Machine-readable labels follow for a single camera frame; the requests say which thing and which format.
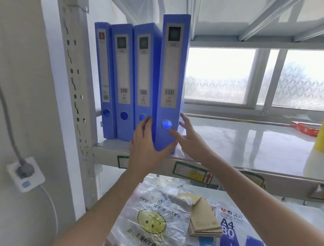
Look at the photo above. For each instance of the blue binder with red label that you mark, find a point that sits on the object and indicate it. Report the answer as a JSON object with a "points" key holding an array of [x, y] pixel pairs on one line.
{"points": [[103, 76]]}

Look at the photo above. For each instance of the stack of brown paper notebooks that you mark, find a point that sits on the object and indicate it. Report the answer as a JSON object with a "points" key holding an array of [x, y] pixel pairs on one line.
{"points": [[205, 218]]}

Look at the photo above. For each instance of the person's left forearm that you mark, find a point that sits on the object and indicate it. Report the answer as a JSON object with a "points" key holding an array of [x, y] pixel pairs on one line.
{"points": [[101, 210]]}

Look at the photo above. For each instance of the grey power plug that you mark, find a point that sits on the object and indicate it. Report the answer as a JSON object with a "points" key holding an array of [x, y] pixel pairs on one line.
{"points": [[24, 169]]}

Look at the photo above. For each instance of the red arrow shelf sticker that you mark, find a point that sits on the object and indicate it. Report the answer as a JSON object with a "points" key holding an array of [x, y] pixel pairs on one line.
{"points": [[207, 177]]}

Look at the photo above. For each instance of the white wall socket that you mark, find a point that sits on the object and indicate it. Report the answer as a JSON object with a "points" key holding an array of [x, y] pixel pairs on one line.
{"points": [[31, 181]]}

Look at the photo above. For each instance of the white framed window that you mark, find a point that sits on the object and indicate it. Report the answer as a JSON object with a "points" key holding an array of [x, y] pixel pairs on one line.
{"points": [[222, 78]]}

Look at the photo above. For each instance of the round edged yellow shelf sticker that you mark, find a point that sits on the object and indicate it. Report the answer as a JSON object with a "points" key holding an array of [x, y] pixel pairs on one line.
{"points": [[255, 178]]}

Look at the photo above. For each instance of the small green white shelf sticker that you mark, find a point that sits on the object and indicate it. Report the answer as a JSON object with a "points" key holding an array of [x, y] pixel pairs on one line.
{"points": [[123, 162]]}

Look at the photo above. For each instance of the grey metal shelving rack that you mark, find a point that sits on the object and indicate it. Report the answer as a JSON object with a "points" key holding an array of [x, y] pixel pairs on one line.
{"points": [[83, 88]]}

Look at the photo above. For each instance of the white blue paper ream pack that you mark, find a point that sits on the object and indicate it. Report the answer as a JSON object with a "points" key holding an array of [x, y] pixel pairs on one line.
{"points": [[232, 228]]}

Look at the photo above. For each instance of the yellow green shelf sticker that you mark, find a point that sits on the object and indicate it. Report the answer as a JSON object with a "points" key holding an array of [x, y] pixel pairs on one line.
{"points": [[188, 172]]}

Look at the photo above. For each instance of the person's left thumb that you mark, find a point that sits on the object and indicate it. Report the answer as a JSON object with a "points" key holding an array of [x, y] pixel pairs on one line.
{"points": [[169, 149]]}

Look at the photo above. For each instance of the person's right forearm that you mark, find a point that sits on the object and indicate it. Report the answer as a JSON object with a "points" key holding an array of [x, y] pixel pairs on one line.
{"points": [[255, 202]]}

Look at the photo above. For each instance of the person's left hand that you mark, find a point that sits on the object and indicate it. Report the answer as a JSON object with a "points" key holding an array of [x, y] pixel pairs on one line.
{"points": [[141, 152]]}

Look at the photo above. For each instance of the person's right hand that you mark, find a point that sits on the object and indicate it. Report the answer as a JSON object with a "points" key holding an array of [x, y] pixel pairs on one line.
{"points": [[195, 147]]}

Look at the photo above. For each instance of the red cardboard box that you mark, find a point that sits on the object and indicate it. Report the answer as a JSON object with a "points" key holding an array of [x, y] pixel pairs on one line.
{"points": [[305, 128]]}

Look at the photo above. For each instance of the person's right thumb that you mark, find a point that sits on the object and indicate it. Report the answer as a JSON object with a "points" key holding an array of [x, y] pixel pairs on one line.
{"points": [[177, 134]]}

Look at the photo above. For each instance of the clear smiley face plastic bag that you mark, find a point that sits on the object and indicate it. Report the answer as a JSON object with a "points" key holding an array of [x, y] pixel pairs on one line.
{"points": [[151, 202]]}

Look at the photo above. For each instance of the yellow container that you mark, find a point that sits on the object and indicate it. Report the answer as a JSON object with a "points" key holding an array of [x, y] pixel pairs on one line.
{"points": [[320, 136]]}

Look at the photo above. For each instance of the large blue lever arch binder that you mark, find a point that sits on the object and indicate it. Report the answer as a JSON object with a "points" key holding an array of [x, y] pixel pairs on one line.
{"points": [[174, 83]]}

